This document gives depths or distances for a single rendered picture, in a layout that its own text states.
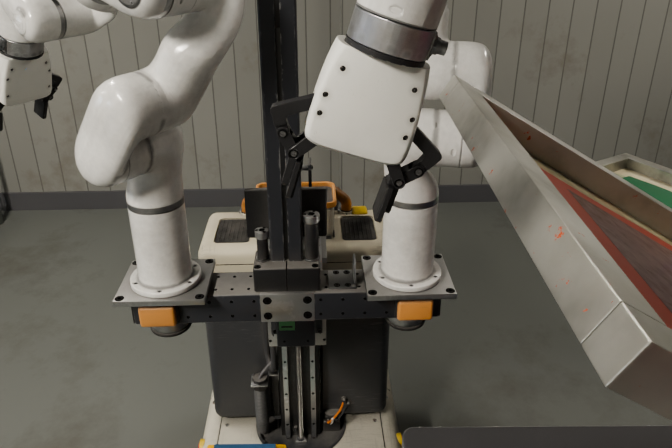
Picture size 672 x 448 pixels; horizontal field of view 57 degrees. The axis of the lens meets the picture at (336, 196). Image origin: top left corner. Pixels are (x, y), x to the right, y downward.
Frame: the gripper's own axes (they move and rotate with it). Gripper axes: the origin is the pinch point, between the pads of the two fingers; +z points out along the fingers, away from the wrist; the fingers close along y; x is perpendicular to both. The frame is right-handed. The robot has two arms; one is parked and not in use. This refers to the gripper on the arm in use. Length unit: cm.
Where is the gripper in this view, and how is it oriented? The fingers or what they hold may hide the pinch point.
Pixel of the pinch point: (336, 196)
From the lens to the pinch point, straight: 61.4
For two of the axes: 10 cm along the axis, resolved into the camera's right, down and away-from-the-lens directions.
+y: -9.6, -2.6, -1.3
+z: -2.9, 8.7, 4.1
